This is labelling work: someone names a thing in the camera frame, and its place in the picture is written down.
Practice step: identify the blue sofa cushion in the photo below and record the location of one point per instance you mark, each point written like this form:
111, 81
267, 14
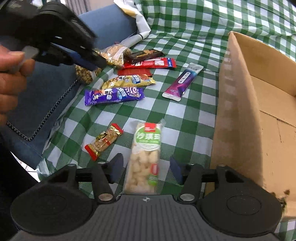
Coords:
51, 88

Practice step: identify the purple white stick pack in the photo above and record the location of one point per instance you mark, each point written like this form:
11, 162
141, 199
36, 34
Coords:
180, 85

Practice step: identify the red gold peanut bar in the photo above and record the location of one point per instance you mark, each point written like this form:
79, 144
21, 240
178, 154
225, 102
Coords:
103, 141

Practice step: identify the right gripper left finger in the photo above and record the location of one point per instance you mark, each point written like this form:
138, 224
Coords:
100, 175

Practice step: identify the clear bag of cookies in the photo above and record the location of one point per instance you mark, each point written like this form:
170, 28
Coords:
114, 54

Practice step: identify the green label sachima pack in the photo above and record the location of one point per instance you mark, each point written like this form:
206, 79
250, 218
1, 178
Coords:
143, 165

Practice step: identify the dark brown cracker pack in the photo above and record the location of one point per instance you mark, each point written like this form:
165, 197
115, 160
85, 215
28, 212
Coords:
143, 55

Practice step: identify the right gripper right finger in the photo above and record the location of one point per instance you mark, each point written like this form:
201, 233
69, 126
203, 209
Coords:
192, 177

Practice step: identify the gold snack bar wrapper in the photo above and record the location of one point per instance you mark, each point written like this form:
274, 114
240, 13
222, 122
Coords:
129, 81

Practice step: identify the purple snack bar wrapper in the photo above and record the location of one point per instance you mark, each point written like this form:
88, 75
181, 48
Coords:
113, 95

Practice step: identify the clear bag of nuts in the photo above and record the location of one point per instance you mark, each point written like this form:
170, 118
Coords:
86, 76

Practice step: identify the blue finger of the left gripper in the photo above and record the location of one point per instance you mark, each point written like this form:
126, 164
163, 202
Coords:
90, 61

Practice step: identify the person's left hand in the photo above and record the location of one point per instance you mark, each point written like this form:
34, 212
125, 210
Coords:
14, 72

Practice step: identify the green white checkered cloth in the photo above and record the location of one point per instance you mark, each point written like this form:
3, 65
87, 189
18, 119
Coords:
190, 32

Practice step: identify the white patterned fabric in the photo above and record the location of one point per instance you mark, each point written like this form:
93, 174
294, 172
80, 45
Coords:
143, 29

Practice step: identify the cardboard box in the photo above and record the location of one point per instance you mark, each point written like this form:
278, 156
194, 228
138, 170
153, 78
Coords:
255, 121

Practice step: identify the red wafer pack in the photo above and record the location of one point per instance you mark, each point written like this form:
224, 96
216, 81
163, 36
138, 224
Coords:
156, 63

